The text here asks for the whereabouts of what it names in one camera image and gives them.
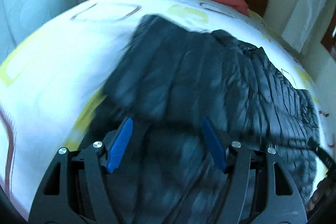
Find black quilted puffer jacket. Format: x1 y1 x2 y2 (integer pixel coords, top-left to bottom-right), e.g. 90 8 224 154
85 15 319 223

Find patterned white bed sheet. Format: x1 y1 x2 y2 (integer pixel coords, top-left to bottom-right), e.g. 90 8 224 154
1 0 333 218

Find pale curtain right of headboard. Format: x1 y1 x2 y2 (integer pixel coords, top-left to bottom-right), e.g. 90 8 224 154
281 0 327 53

